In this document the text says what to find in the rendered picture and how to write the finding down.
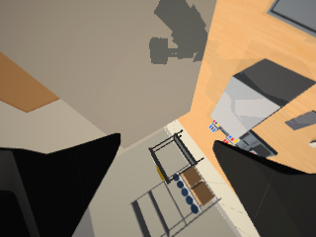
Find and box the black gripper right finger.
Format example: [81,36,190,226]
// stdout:
[212,140,316,237]

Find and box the dark grey slotted tray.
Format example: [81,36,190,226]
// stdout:
[220,128,278,158]

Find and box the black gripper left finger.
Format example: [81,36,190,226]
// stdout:
[0,133,120,237]

